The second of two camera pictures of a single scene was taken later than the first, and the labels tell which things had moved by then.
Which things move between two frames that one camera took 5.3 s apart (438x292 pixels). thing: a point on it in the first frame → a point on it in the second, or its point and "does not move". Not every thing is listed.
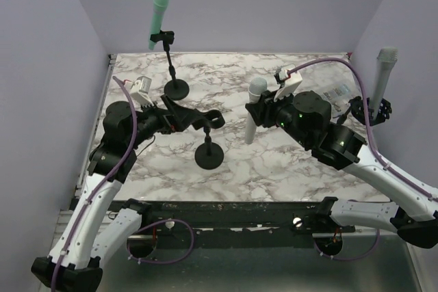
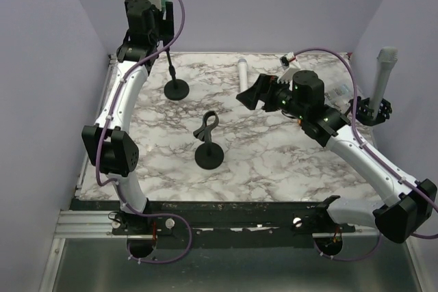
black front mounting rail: (250, 218) does not move
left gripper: (176, 117) → (164, 28)
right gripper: (261, 111) → (250, 98)
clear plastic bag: (339, 96) does not move
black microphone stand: (356, 108) does not move
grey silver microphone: (387, 58) does not move
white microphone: (256, 87) → (242, 64)
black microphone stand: (174, 89) does not move
